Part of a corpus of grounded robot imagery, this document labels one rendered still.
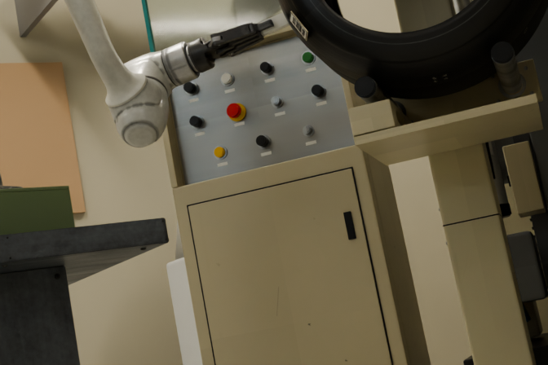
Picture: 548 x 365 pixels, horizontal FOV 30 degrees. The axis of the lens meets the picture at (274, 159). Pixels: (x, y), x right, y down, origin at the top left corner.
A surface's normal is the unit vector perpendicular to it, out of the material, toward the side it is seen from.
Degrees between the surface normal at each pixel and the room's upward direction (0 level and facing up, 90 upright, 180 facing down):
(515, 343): 90
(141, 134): 145
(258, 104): 90
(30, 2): 90
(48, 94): 90
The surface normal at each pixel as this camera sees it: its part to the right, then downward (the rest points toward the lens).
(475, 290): -0.28, -0.12
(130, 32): 0.51, -0.25
